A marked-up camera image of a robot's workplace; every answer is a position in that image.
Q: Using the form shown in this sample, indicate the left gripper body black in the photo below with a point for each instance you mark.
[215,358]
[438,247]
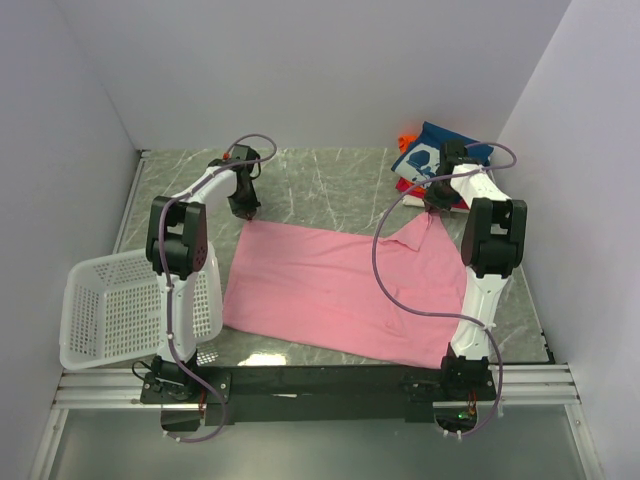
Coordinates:
[245,202]

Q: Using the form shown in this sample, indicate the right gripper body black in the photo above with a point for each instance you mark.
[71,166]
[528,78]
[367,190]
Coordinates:
[439,196]

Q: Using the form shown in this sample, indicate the pink t shirt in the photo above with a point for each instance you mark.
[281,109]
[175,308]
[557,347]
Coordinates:
[393,300]

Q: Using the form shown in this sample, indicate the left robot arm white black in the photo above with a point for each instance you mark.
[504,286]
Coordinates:
[178,249]

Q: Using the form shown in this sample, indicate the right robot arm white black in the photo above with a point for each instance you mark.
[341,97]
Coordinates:
[491,248]

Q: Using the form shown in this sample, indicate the white folded t shirt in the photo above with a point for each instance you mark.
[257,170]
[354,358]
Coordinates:
[413,201]

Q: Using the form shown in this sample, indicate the blue printed folded t shirt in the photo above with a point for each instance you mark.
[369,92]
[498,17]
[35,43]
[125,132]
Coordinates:
[421,161]

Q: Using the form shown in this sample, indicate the white plastic laundry basket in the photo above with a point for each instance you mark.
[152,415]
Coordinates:
[113,311]

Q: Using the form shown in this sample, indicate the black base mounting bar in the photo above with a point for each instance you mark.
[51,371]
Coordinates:
[319,393]

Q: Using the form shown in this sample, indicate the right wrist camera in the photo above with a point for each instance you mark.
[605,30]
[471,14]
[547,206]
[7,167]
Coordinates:
[452,153]

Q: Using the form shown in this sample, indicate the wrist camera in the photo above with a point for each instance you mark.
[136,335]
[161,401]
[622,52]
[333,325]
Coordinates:
[241,155]
[452,153]

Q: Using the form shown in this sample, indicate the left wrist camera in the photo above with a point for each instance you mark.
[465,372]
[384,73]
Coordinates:
[241,155]

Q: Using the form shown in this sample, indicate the aluminium rail frame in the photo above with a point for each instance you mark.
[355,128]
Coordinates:
[103,432]

